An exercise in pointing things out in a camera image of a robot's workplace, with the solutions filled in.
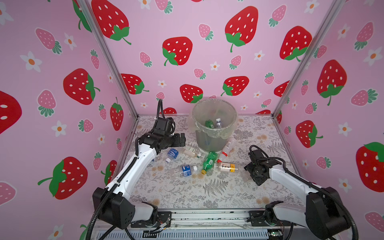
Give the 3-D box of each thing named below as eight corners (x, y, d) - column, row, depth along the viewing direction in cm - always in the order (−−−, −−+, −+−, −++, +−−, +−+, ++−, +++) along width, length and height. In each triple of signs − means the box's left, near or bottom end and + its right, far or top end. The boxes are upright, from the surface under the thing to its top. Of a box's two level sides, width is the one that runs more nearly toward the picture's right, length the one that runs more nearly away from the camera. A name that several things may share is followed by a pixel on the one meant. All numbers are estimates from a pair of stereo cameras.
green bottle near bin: (198, 171, 90) (198, 169, 87) (210, 152, 98) (211, 150, 96) (206, 176, 88) (206, 174, 85) (218, 156, 96) (218, 153, 94)
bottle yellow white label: (216, 173, 91) (217, 169, 87) (216, 166, 94) (217, 162, 90) (236, 173, 91) (238, 169, 87) (235, 166, 94) (237, 162, 90)
